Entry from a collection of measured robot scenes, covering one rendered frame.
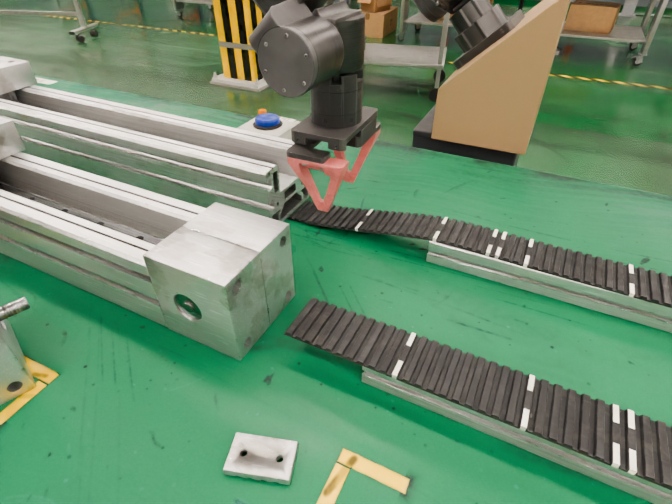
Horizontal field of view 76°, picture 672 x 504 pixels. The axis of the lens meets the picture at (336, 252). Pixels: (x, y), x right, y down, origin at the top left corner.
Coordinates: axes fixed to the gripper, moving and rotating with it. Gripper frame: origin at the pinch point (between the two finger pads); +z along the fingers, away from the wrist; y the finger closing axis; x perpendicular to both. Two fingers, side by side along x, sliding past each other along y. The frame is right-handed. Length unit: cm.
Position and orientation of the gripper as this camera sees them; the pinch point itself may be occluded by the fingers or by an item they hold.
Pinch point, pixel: (336, 189)
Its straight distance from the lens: 54.9
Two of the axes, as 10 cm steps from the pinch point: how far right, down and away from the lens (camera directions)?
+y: -4.2, 5.6, -7.2
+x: 9.1, 2.5, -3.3
